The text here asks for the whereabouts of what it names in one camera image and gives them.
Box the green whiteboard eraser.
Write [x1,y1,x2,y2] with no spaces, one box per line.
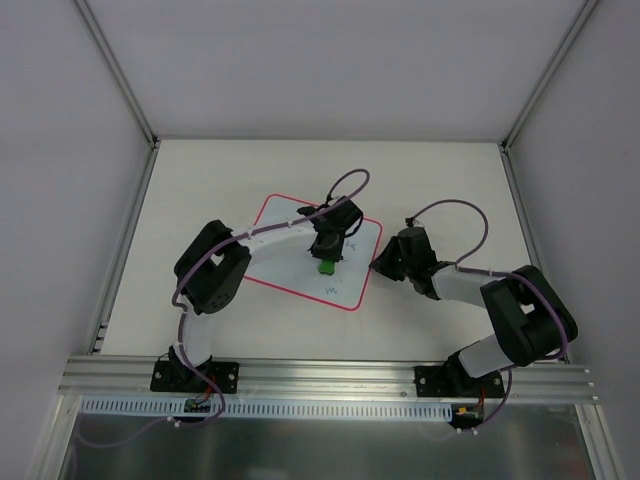
[318,259,336,276]

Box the pink framed whiteboard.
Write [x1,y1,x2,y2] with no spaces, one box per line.
[245,218,383,311]

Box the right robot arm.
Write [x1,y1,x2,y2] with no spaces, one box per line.
[369,228,578,398]

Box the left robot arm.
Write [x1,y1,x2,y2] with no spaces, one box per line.
[172,219,347,391]

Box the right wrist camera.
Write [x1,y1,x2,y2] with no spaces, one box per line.
[396,227,437,263]

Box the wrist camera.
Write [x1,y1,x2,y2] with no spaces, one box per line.
[396,227,437,263]
[324,200,364,238]

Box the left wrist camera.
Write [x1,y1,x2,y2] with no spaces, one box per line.
[324,200,364,238]

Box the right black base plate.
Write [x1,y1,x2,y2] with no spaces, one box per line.
[414,365,506,399]

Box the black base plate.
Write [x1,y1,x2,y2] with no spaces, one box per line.
[414,365,506,399]
[149,358,240,394]

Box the right aluminium frame post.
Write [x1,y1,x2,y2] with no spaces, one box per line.
[501,0,601,151]

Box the aluminium frame post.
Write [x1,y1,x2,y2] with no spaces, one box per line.
[501,0,601,151]
[73,0,160,149]

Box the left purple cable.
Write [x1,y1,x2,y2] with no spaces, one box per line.
[74,168,372,449]

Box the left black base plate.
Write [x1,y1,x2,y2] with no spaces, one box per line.
[149,358,240,394]

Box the aluminium mounting rail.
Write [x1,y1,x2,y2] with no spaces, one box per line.
[58,355,601,405]

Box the left aluminium frame post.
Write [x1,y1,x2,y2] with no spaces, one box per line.
[73,0,160,149]

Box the white slotted cable duct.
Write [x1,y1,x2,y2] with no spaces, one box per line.
[79,396,453,423]

